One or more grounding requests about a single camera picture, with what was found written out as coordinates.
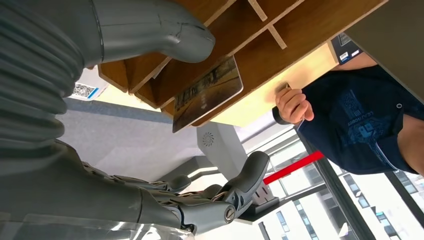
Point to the white QR code label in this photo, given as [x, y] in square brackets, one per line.
[84, 90]

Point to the grey kiosk stand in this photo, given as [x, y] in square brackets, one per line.
[225, 145]

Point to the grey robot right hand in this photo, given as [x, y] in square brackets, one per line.
[99, 205]

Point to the grey laptop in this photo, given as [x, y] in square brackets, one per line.
[397, 39]

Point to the person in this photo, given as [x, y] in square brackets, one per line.
[357, 126]

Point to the window wall with dark frames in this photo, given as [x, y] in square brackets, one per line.
[331, 212]

